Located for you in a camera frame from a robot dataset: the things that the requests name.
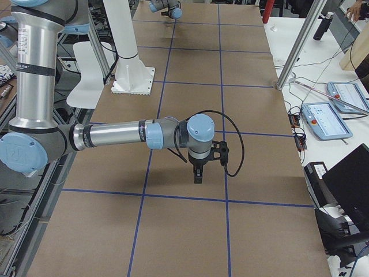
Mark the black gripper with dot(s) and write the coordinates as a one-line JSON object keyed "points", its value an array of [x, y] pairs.
{"points": [[197, 163]]}

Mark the white plastic chair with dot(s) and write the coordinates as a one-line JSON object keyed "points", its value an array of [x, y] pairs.
{"points": [[87, 92]]}

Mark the near blue teach pendant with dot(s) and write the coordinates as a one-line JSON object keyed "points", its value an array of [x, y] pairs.
{"points": [[325, 121]]}

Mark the blue teach pendant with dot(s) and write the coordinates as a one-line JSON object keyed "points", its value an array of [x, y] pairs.
{"points": [[347, 92], [325, 121]]}

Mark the white side table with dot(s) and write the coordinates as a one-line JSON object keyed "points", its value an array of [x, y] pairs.
{"points": [[318, 64]]}

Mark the black laptop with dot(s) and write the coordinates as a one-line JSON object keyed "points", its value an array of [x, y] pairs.
{"points": [[348, 183]]}

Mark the far blue teach pendant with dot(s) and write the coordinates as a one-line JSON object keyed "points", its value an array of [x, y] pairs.
{"points": [[347, 92]]}

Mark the black thermos bottle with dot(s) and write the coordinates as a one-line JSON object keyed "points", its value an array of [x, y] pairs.
{"points": [[324, 26]]}

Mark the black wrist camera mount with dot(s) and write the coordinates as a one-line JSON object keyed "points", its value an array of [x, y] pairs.
{"points": [[219, 151]]}

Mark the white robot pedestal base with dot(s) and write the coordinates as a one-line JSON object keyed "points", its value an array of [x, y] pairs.
{"points": [[131, 75]]}

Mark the aluminium frame post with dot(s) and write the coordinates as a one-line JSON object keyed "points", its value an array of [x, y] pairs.
{"points": [[300, 41]]}

